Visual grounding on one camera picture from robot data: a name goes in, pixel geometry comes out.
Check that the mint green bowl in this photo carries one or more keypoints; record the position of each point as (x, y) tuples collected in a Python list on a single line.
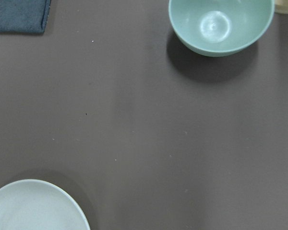
[(218, 28)]

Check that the white round plate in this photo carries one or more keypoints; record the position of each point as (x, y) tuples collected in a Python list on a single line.
[(32, 204)]

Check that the dark grey folded cloth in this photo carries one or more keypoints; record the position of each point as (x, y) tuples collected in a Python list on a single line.
[(24, 16)]

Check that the wooden stand base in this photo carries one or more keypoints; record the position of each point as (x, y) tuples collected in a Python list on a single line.
[(281, 6)]

